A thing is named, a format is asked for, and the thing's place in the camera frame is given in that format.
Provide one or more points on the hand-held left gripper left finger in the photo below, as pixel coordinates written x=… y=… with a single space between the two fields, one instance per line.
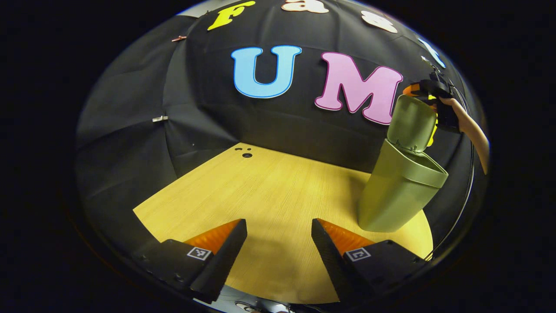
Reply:
x=228 y=256

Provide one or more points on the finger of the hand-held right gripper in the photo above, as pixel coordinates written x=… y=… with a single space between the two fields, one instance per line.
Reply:
x=412 y=90

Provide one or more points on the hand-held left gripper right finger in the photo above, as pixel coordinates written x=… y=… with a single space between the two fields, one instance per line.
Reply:
x=328 y=261

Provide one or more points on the green desktop garbage bin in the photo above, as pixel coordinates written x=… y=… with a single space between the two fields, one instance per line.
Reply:
x=399 y=191

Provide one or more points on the wooden desktop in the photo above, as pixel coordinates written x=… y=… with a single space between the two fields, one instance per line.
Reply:
x=269 y=204

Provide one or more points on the black backdrop cloth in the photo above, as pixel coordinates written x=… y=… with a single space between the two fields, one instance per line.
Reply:
x=195 y=108

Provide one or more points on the white cloth clip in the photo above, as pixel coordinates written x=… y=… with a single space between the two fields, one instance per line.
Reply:
x=160 y=118

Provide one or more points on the copper cloth clip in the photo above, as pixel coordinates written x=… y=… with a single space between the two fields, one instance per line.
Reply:
x=179 y=38

